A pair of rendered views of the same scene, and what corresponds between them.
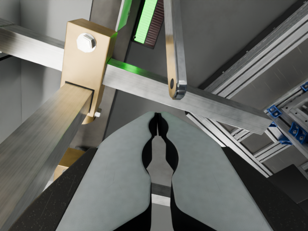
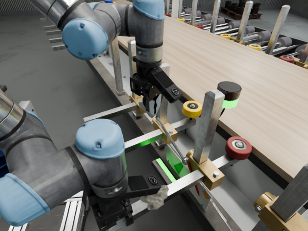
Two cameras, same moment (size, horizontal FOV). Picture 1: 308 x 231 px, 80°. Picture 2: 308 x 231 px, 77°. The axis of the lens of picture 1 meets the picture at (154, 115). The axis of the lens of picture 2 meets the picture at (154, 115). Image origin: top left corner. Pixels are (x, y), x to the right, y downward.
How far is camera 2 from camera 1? 0.58 m
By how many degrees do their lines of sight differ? 37
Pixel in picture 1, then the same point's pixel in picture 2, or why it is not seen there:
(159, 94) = (143, 137)
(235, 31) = not seen: outside the picture
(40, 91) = not seen: hidden behind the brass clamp
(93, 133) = (141, 123)
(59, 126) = (162, 108)
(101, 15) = not seen: hidden behind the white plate
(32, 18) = (190, 145)
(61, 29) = (181, 149)
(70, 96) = (163, 118)
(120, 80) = (156, 132)
